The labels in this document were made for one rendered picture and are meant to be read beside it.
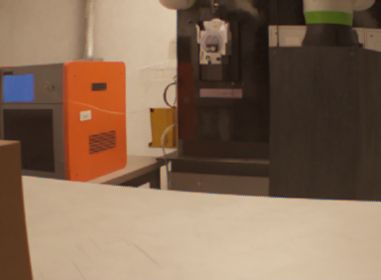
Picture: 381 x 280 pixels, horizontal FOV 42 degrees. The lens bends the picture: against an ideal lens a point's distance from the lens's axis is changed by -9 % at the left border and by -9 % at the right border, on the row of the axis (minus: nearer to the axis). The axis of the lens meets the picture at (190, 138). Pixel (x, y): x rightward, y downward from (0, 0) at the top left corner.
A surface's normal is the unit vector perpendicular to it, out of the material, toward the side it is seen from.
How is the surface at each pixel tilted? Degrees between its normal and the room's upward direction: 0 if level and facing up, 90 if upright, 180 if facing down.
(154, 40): 90
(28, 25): 90
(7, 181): 90
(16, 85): 90
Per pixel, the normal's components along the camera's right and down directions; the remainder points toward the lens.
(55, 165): -0.36, 0.11
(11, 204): 0.92, 0.04
